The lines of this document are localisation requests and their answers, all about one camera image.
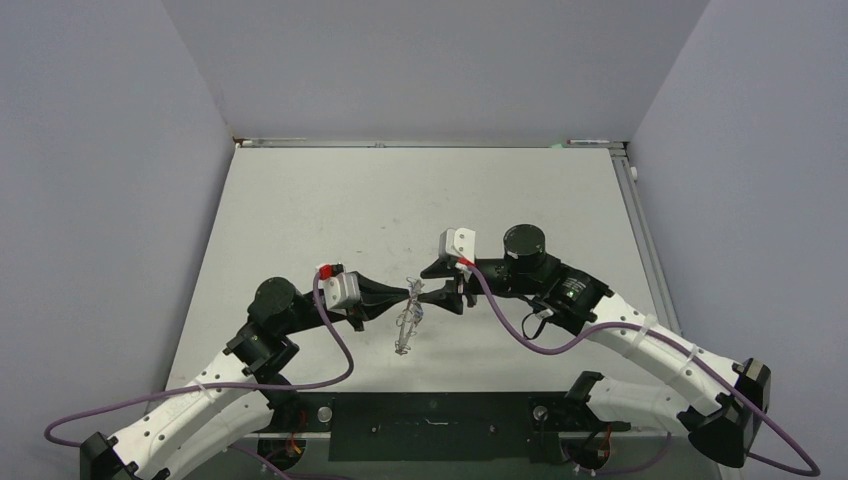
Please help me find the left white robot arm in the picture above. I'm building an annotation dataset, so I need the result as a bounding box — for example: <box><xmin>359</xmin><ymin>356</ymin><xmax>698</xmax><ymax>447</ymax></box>
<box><xmin>79</xmin><ymin>264</ymin><xmax>421</xmax><ymax>479</ymax></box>

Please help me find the perforated metal keyring disc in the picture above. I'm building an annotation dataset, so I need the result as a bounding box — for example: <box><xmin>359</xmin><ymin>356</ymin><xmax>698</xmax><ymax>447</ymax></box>
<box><xmin>394</xmin><ymin>277</ymin><xmax>424</xmax><ymax>356</ymax></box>

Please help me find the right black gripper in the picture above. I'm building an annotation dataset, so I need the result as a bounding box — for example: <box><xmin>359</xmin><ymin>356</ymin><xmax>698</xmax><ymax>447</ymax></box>
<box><xmin>418</xmin><ymin>256</ymin><xmax>537</xmax><ymax>309</ymax></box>

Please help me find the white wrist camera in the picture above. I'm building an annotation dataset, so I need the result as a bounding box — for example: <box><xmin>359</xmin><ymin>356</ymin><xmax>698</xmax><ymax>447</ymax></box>
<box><xmin>316</xmin><ymin>263</ymin><xmax>362</xmax><ymax>312</ymax></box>
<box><xmin>438</xmin><ymin>228</ymin><xmax>476</xmax><ymax>264</ymax></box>

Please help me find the purple cable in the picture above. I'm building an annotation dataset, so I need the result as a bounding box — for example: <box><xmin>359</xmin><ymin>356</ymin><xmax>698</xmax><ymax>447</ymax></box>
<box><xmin>44</xmin><ymin>274</ymin><xmax>356</xmax><ymax>480</ymax></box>
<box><xmin>460</xmin><ymin>261</ymin><xmax>821</xmax><ymax>478</ymax></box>

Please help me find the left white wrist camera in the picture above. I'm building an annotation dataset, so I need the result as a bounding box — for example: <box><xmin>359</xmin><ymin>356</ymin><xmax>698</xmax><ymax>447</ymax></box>
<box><xmin>316</xmin><ymin>263</ymin><xmax>362</xmax><ymax>312</ymax></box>

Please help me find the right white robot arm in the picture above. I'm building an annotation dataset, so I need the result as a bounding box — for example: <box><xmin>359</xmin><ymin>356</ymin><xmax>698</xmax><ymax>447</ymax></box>
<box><xmin>421</xmin><ymin>224</ymin><xmax>772</xmax><ymax>468</ymax></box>

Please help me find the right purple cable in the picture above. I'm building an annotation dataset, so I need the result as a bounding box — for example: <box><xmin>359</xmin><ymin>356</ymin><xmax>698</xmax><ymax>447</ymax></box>
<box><xmin>460</xmin><ymin>261</ymin><xmax>821</xmax><ymax>478</ymax></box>

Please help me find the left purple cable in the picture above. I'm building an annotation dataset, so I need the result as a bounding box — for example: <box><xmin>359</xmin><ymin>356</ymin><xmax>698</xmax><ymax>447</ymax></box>
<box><xmin>44</xmin><ymin>274</ymin><xmax>356</xmax><ymax>480</ymax></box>

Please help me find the aluminium frame rail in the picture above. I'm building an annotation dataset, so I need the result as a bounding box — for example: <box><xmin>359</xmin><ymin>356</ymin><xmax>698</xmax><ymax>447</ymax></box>
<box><xmin>609</xmin><ymin>142</ymin><xmax>683</xmax><ymax>335</ymax></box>

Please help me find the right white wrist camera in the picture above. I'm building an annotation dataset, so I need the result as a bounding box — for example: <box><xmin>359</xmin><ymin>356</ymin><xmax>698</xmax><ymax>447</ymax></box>
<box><xmin>438</xmin><ymin>228</ymin><xmax>476</xmax><ymax>264</ymax></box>

